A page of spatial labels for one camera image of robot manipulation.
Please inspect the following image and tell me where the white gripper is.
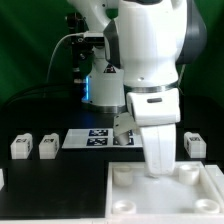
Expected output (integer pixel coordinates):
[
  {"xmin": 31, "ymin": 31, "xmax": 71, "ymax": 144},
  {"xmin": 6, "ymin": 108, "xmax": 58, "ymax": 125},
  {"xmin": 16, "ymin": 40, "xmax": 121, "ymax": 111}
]
[{"xmin": 113, "ymin": 112, "xmax": 176, "ymax": 177}]

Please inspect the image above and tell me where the white square table top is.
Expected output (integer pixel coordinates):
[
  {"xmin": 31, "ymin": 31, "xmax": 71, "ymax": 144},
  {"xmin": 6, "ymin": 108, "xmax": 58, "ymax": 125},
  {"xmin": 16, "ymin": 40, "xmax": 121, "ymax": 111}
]
[{"xmin": 105, "ymin": 161, "xmax": 224, "ymax": 224}]

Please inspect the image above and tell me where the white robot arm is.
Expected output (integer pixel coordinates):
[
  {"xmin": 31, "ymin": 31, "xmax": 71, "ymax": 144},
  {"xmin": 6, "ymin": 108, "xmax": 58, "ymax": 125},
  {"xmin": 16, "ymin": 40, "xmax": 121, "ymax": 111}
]
[{"xmin": 67, "ymin": 0, "xmax": 207, "ymax": 176}]

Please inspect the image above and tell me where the white sheet with markers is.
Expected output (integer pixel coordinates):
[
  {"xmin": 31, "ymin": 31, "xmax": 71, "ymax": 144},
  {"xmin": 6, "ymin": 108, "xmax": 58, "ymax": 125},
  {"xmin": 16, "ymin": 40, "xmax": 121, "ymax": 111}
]
[{"xmin": 61, "ymin": 128, "xmax": 145, "ymax": 150}]

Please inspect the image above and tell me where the white obstacle bar right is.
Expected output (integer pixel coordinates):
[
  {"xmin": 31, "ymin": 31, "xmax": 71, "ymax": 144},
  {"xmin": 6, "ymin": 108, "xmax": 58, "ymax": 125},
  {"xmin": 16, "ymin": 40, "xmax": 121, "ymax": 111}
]
[{"xmin": 205, "ymin": 165, "xmax": 224, "ymax": 199}]

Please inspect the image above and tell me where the white block left edge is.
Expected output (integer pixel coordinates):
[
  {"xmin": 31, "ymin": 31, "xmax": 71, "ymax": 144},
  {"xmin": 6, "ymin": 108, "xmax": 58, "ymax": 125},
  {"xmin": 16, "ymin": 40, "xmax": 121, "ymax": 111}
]
[{"xmin": 0, "ymin": 169, "xmax": 4, "ymax": 191}]

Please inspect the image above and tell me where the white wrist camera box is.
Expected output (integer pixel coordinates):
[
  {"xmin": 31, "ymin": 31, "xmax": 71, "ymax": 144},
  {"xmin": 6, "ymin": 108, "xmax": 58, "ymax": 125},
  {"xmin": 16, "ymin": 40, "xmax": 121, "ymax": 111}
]
[{"xmin": 126, "ymin": 88, "xmax": 180, "ymax": 127}]

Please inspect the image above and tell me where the black camera stand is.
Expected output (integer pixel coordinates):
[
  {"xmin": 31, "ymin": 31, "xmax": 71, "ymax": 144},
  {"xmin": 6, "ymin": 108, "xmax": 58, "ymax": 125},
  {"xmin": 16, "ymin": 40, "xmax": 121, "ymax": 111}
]
[{"xmin": 65, "ymin": 12, "xmax": 94, "ymax": 101}]

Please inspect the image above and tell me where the black cable bundle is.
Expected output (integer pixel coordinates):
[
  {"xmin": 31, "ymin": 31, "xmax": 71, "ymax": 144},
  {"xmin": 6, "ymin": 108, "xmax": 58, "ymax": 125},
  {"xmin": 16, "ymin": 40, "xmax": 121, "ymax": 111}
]
[{"xmin": 0, "ymin": 83, "xmax": 84, "ymax": 114}]

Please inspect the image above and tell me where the black camera on stand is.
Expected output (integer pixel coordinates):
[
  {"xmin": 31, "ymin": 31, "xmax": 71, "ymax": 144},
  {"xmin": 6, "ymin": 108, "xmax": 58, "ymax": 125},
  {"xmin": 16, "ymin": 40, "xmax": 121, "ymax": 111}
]
[{"xmin": 78, "ymin": 31, "xmax": 105, "ymax": 46}]

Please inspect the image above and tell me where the white camera cable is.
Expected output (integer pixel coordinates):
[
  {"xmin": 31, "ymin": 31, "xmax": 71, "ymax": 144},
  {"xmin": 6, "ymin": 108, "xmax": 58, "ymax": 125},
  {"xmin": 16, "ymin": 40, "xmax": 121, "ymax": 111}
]
[{"xmin": 45, "ymin": 32, "xmax": 85, "ymax": 84}]

